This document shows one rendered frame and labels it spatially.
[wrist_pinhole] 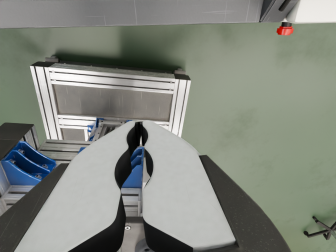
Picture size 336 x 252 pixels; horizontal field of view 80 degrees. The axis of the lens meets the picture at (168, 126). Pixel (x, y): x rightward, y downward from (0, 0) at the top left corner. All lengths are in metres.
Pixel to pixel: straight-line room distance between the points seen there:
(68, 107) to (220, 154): 1.23
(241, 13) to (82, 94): 1.02
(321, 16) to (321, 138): 1.80
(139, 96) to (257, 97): 0.87
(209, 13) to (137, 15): 0.12
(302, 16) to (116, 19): 0.29
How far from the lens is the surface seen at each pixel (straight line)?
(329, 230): 3.24
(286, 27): 0.60
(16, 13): 0.42
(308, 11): 0.41
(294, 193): 2.56
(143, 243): 0.57
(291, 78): 1.70
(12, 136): 0.75
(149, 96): 1.21
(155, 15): 0.37
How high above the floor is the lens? 1.32
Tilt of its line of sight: 58 degrees down
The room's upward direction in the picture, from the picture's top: 172 degrees clockwise
